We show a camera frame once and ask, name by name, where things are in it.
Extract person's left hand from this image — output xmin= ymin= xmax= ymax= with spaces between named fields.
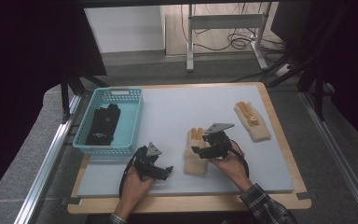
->
xmin=114 ymin=164 xmax=156 ymax=219

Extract black and red gripper cable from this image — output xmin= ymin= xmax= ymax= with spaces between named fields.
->
xmin=229 ymin=139 xmax=251 ymax=179

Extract person's right hand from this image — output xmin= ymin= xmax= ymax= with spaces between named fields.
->
xmin=207 ymin=148 xmax=254 ymax=193

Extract cream knitted glove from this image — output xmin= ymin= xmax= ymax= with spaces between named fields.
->
xmin=233 ymin=101 xmax=272 ymax=144
xmin=183 ymin=127 xmax=212 ymax=177

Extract white panel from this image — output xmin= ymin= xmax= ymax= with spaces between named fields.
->
xmin=83 ymin=6 xmax=166 ymax=54

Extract black floor cables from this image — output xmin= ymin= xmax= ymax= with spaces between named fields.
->
xmin=180 ymin=3 xmax=288 ymax=54

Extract light blue plastic basket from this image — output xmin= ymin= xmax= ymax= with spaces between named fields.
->
xmin=72 ymin=87 xmax=145 ymax=157

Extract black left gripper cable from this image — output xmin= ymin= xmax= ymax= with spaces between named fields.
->
xmin=118 ymin=152 xmax=144 ymax=200

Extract white metal desk frame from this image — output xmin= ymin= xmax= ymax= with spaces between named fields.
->
xmin=186 ymin=2 xmax=270 ymax=74

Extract aluminium rail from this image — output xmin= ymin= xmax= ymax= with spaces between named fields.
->
xmin=300 ymin=91 xmax=358 ymax=218
xmin=13 ymin=93 xmax=84 ymax=224

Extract dark curtain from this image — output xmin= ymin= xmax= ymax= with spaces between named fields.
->
xmin=269 ymin=0 xmax=358 ymax=157
xmin=0 ymin=0 xmax=108 ymax=208

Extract white foam mat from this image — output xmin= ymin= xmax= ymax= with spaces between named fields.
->
xmin=76 ymin=84 xmax=296 ymax=198

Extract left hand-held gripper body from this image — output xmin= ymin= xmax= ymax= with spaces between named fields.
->
xmin=132 ymin=141 xmax=164 ymax=181

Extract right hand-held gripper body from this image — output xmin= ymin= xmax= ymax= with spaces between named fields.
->
xmin=202 ymin=122 xmax=236 ymax=161

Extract black tripod stand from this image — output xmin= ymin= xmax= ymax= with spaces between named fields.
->
xmin=60 ymin=70 xmax=110 ymax=124

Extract black metal stand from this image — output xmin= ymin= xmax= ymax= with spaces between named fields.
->
xmin=266 ymin=0 xmax=352 ymax=123

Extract wooden table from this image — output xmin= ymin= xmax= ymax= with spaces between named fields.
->
xmin=67 ymin=81 xmax=312 ymax=216

